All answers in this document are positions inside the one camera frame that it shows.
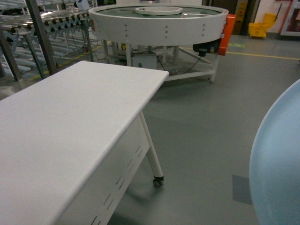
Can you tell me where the yellow mop bucket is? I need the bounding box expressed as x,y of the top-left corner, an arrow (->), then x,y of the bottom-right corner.
248,13 -> 277,38

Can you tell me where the white table frame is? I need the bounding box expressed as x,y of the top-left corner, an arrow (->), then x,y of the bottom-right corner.
56,111 -> 165,225

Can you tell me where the expandable roller conveyor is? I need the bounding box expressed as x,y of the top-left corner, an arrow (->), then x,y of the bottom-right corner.
0,0 -> 99,83

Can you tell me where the white round rotary table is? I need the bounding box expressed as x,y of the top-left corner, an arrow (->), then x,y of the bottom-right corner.
89,3 -> 229,83

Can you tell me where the white control box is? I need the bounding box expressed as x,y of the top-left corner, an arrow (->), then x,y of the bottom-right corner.
132,52 -> 157,69

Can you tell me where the orange motor cover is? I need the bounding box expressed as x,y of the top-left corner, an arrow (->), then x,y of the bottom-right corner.
218,14 -> 235,56

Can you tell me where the light blue round tray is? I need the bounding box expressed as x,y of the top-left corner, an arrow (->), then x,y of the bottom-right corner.
249,81 -> 300,225

